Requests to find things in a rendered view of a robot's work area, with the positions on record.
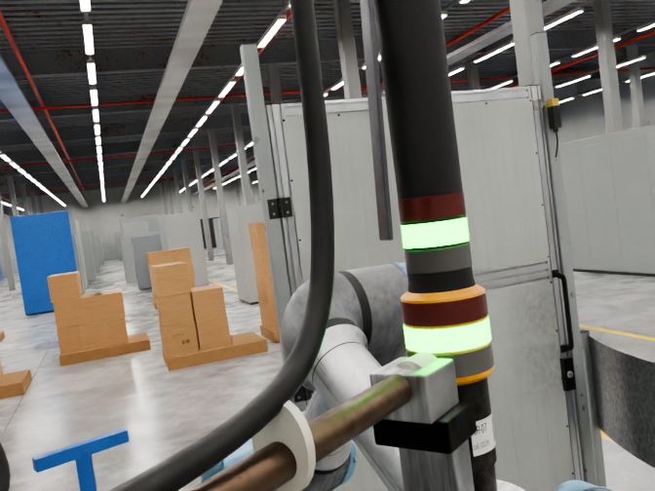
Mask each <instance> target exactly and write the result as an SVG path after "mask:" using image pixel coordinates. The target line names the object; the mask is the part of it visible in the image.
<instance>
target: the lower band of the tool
mask: <svg viewBox="0 0 655 491"><path fill-rule="evenodd" d="M483 293H485V289H484V288H483V287H482V286H480V285H478V284H475V285H474V286H471V287H468V288H464V289H459V290H453V291H447V292H437V293H410V292H408V291H407V292H406V293H405V294H404V295H403V296H402V297H401V301H403V302H405V303H439V302H447V301H455V300H461V299H466V298H471V297H475V296H478V295H481V294H483ZM487 318H488V315H487V316H486V317H485V318H483V319H480V320H477V321H471V322H466V323H461V324H455V325H447V326H431V327H423V326H411V325H407V324H404V326H405V327H408V328H414V329H444V328H453V327H460V326H465V325H470V324H474V323H478V322H481V321H484V320H486V319H487ZM490 343H491V340H490V342H488V343H487V344H485V345H483V346H480V347H477V348H474V349H470V350H465V351H459V352H450V353H429V354H431V355H434V356H447V355H457V354H463V353H469V352H473V351H476V350H479V349H482V348H484V347H486V346H488V345H489V344H490ZM493 370H494V365H493V367H492V368H490V369H489V370H487V371H486V372H483V373H480V374H477V375H473V376H468V377H462V378H456V383H457V386H458V385H465V384H470V383H474V382H478V381H480V380H482V379H484V378H486V377H488V376H489V375H490V374H491V373H492V372H493Z"/></svg>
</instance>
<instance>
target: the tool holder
mask: <svg viewBox="0 0 655 491"><path fill-rule="evenodd" d="M406 359H408V358H398V359H395V360H394V361H392V362H390V363H388V364H386V365H384V366H382V367H380V368H378V369H377V370H375V371H373V372H371V373H370V374H369V379H370V386H373V385H375V384H377V383H378V382H380V381H382V380H384V379H385V378H387V377H389V376H391V375H393V374H401V375H402V376H403V377H404V378H405V379H406V381H407V382H408V383H409V385H410V387H411V398H410V400H409V402H408V403H407V404H405V405H403V406H402V407H400V408H399V409H397V410H396V411H394V412H393V413H391V414H390V415H388V416H387V417H385V418H384V419H382V420H381V421H379V422H378V423H376V424H375V425H373V431H374V439H375V443H376V444H377V445H383V446H391V447H399V453H400V461H401V469H402V477H403V485H404V491H475V488H474V480H473V473H472V465H471V456H470V448H469V440H468V438H469V437H471V436H472V435H473V434H474V433H475V432H476V431H477V425H476V417H475V408H474V404H473V403H472V402H470V401H459V398H458V391H457V383H456V375H455V367H454V360H453V359H436V360H434V361H433V362H431V363H429V364H428V365H426V366H424V367H422V368H421V367H415V368H399V367H398V366H396V365H398V364H399V363H400V362H402V361H404V360H406ZM496 480H497V489H498V491H525V490H524V489H522V488H520V487H518V486H517V485H515V484H512V483H510V482H506V481H502V480H498V479H496Z"/></svg>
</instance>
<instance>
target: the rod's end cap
mask: <svg viewBox="0 0 655 491"><path fill-rule="evenodd" d="M436 359H438V358H436V357H435V356H434V355H431V354H429V353H424V352H423V353H418V354H416V355H414V356H412V357H410V358H408V359H406V360H404V361H402V362H400V363H399V364H398V365H396V366H398V367H399V368H415V367H421V368H422V367H424V366H426V365H428V364H429V363H431V362H433V361H434V360H436Z"/></svg>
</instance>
